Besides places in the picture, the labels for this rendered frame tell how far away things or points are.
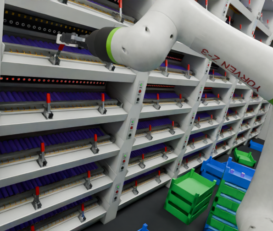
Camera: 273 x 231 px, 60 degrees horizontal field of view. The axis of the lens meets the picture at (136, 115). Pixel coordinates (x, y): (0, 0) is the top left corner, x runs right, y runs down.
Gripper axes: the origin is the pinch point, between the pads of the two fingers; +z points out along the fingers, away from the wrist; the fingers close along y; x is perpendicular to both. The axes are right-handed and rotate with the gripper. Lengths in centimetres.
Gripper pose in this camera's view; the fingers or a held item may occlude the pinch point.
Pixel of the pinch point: (67, 40)
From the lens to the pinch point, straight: 84.9
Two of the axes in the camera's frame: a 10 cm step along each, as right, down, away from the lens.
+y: 6.7, 0.3, 7.4
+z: -7.1, -2.6, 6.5
